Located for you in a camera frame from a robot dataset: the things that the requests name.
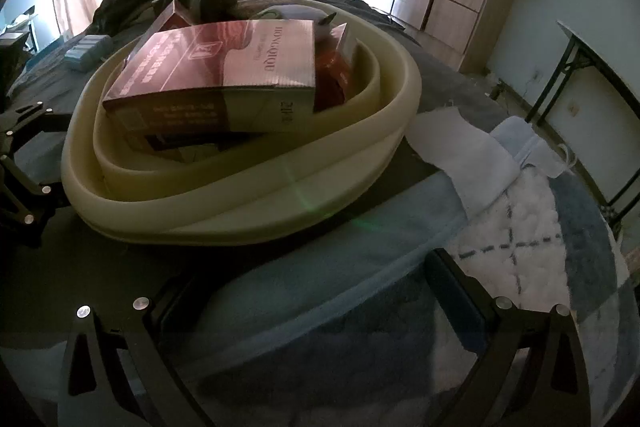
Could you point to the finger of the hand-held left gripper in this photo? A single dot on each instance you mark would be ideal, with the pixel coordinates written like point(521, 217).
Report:
point(25, 207)
point(35, 119)

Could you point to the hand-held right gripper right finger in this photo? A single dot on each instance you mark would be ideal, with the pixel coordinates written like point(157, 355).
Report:
point(465, 303)

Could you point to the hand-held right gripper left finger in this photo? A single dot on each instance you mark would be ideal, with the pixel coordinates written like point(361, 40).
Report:
point(160, 313)

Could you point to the cream oval plastic basin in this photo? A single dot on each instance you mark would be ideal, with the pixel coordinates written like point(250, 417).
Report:
point(250, 207)

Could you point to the dark red glossy box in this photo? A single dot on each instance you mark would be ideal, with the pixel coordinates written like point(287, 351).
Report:
point(200, 67)

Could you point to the bright red box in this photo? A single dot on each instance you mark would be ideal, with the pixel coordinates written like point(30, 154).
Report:
point(335, 72)

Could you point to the light blue power bank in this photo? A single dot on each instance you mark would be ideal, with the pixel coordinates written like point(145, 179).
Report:
point(87, 52)

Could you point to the blue white patchwork quilt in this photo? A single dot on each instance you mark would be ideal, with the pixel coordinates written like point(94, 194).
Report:
point(525, 217)

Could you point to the white cloth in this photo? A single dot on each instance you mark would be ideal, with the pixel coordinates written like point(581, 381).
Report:
point(465, 152)

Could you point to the black folding table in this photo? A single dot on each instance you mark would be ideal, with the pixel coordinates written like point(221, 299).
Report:
point(549, 82)

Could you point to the narrow wooden cabinet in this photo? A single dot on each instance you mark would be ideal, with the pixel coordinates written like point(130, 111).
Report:
point(495, 7)

